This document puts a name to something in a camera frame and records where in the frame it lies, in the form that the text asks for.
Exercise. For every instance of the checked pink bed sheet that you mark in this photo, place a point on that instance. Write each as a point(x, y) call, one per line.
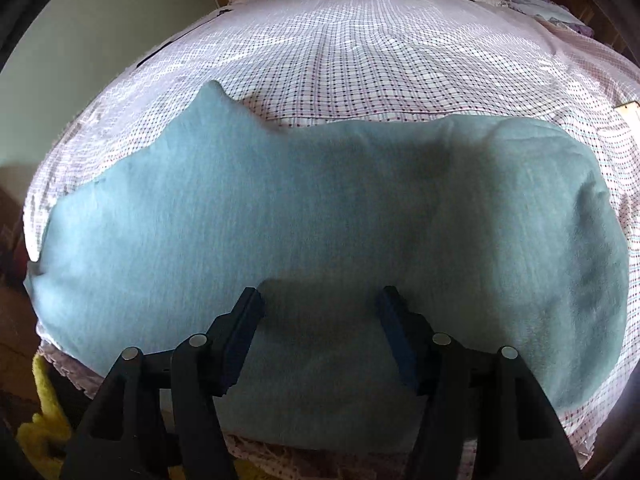
point(350, 60)

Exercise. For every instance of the yellow fluffy cloth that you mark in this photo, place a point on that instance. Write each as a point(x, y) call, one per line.
point(45, 425)

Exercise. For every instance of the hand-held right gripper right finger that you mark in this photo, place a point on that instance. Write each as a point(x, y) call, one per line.
point(400, 342)

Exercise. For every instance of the blue towel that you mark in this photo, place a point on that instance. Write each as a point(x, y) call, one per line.
point(300, 200)

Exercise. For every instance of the white phone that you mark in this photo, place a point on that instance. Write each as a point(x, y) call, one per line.
point(628, 109)

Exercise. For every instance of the lavender pillow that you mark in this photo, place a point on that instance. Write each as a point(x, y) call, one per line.
point(545, 7)

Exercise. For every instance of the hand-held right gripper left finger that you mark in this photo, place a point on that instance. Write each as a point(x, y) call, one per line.
point(246, 330)

